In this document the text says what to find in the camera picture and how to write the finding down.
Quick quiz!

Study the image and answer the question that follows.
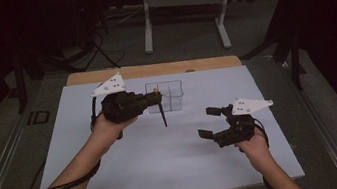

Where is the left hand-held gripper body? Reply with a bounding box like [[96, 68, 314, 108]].
[[87, 68, 152, 127]]

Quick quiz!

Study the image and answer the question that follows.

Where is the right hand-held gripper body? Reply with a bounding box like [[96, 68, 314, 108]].
[[210, 93, 279, 149]]

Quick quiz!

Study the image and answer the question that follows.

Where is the dark blue pen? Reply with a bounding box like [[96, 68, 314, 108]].
[[154, 87, 168, 129]]

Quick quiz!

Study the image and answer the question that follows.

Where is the clear acrylic divided holder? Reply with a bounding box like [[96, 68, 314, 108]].
[[144, 77, 187, 116]]

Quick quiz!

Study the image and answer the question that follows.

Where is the person's right hand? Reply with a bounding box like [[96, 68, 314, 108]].
[[234, 124, 272, 166]]

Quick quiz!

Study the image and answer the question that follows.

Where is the person's left hand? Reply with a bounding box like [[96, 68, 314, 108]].
[[88, 107, 143, 151]]

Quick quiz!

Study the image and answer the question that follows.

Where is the wooden table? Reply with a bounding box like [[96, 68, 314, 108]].
[[64, 47, 243, 92]]

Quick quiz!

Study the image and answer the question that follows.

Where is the white board sheet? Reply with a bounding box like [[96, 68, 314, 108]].
[[25, 53, 307, 189]]

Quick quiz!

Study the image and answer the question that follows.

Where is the black tripod stand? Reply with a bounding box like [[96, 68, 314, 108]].
[[50, 0, 123, 78]]

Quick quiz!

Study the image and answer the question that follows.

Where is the black floor socket box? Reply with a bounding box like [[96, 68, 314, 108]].
[[25, 108, 52, 127]]

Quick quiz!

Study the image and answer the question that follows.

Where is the black metal stand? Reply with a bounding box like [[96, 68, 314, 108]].
[[234, 4, 310, 99]]

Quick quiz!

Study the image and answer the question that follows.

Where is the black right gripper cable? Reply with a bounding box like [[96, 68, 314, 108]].
[[250, 114, 288, 189]]

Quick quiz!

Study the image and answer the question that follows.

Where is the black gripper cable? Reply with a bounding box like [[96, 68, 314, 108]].
[[250, 114, 288, 189], [19, 94, 111, 189]]

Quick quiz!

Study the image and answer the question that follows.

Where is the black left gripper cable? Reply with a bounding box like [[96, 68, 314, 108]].
[[19, 94, 111, 189]]

